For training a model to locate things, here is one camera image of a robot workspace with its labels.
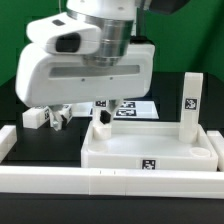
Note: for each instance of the white U-shaped obstacle fence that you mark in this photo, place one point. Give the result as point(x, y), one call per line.
point(99, 181)

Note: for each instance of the white marker base plate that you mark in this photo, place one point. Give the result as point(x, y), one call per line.
point(130, 109)

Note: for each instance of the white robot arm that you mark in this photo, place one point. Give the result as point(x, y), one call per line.
point(89, 54)

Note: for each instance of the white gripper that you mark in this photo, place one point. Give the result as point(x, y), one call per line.
point(44, 79)

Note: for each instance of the white desk tabletop tray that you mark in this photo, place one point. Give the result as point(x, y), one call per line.
point(150, 146)

